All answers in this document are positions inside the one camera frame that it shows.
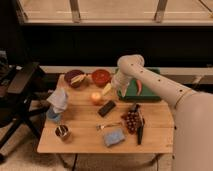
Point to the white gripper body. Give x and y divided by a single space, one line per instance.
121 82

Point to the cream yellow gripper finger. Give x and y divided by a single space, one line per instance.
106 89

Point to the black eraser block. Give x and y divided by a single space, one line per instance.
106 108

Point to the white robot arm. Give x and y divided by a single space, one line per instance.
193 136

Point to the red bowl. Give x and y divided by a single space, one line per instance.
101 77

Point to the orange round fruit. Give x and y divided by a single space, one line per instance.
96 98

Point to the red chili pepper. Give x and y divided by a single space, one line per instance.
139 87

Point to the green plastic tray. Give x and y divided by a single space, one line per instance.
132 93

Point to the banana in bowl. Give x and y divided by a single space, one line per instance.
78 78

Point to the wooden folding table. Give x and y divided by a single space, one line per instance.
81 118

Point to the metal fork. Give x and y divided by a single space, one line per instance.
101 127

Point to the bunch of dark grapes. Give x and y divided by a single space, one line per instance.
132 121

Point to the dark maroon bowl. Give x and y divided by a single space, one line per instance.
69 75

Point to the black knife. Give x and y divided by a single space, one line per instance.
136 109

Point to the blue sponge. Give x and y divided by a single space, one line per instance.
114 137

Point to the blue cup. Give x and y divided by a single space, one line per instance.
51 115

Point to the black office chair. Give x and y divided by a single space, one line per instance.
18 88

